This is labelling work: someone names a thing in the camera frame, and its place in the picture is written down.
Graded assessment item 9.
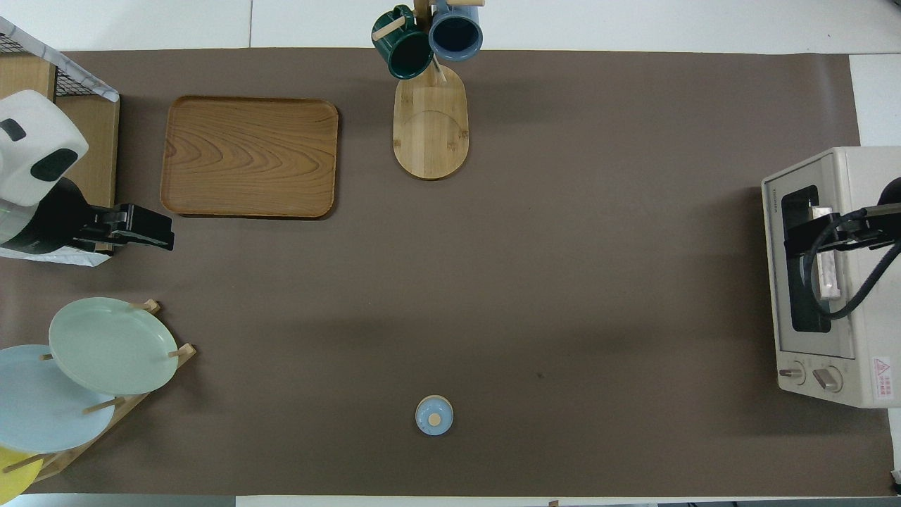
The blue mug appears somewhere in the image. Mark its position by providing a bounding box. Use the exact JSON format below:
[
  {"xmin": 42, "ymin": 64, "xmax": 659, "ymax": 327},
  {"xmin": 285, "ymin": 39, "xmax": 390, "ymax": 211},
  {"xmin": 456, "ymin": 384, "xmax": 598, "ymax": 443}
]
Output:
[{"xmin": 428, "ymin": 0, "xmax": 484, "ymax": 62}]

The wooden plate rack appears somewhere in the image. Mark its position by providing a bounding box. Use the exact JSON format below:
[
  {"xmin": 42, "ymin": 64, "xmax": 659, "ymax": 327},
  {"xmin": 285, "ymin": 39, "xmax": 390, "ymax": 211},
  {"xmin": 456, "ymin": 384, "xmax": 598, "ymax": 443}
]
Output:
[{"xmin": 20, "ymin": 299, "xmax": 197, "ymax": 484}]

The small blue bell wooden knob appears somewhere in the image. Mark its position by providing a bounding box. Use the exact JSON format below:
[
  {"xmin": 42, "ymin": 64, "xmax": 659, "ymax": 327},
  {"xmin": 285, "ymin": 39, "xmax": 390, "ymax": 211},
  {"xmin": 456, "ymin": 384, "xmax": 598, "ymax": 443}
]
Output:
[{"xmin": 415, "ymin": 395, "xmax": 454, "ymax": 437}]

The wooden mug tree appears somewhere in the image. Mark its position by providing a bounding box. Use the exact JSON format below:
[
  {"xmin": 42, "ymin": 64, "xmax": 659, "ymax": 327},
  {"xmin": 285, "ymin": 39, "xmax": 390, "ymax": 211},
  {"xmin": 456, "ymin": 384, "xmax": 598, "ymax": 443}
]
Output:
[{"xmin": 372, "ymin": 0, "xmax": 486, "ymax": 181}]

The glass oven door with handle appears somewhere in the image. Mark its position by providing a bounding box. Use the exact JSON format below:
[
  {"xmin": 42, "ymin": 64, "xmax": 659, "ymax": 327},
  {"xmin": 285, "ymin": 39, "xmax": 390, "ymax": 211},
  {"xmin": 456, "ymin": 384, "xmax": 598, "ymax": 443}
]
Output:
[{"xmin": 762, "ymin": 156, "xmax": 857, "ymax": 360}]

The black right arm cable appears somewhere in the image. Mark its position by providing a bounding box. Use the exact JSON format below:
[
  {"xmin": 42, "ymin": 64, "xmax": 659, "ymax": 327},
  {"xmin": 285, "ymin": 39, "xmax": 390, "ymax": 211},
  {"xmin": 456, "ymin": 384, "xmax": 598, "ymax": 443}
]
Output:
[{"xmin": 802, "ymin": 208, "xmax": 901, "ymax": 322}]

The brown table mat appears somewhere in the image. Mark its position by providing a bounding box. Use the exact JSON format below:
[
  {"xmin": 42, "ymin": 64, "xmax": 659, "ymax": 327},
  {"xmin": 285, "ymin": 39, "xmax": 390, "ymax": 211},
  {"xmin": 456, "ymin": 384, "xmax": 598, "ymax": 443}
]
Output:
[{"xmin": 0, "ymin": 48, "xmax": 896, "ymax": 497}]

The yellow plate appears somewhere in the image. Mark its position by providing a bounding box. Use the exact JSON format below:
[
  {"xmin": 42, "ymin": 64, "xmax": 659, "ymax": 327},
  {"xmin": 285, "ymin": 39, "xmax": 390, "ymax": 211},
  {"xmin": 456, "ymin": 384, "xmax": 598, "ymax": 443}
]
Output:
[{"xmin": 0, "ymin": 445, "xmax": 44, "ymax": 505}]

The light blue plate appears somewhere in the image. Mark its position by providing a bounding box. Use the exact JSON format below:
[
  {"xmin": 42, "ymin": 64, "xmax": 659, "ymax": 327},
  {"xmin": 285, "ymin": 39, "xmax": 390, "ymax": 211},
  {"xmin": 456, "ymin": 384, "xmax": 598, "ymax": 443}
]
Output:
[{"xmin": 0, "ymin": 344, "xmax": 118, "ymax": 454}]

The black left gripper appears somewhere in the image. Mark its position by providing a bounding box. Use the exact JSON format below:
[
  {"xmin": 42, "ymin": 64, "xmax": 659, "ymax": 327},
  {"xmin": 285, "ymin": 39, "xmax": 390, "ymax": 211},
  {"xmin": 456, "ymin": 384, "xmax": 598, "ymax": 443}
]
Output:
[{"xmin": 70, "ymin": 203, "xmax": 175, "ymax": 253}]

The beige toaster oven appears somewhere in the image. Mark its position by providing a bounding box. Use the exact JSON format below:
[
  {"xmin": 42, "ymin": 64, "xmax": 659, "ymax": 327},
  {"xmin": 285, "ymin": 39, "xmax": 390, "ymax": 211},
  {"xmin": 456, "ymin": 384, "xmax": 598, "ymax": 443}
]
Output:
[{"xmin": 761, "ymin": 146, "xmax": 901, "ymax": 409}]

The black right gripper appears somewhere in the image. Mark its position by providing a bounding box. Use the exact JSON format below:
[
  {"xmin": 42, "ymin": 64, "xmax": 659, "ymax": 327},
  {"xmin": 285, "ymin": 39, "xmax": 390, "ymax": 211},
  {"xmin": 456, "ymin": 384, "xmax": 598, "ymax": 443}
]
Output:
[{"xmin": 783, "ymin": 204, "xmax": 901, "ymax": 258}]

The rectangular wooden tray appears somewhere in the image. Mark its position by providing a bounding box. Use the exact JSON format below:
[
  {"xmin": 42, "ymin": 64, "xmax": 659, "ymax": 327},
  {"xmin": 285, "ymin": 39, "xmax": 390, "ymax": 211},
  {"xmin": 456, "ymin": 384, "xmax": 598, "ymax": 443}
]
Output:
[{"xmin": 160, "ymin": 96, "xmax": 339, "ymax": 220}]

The dark green mug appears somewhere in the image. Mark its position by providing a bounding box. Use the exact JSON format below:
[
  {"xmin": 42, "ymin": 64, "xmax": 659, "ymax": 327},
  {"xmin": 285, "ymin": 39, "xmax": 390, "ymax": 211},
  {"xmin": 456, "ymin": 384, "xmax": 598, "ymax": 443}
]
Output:
[{"xmin": 372, "ymin": 6, "xmax": 434, "ymax": 80}]

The pale green plate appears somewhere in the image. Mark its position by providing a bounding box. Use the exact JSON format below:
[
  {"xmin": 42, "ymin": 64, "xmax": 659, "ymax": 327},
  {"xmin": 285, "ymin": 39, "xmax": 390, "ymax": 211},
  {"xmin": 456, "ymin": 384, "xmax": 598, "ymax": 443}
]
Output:
[{"xmin": 49, "ymin": 297, "xmax": 179, "ymax": 396}]

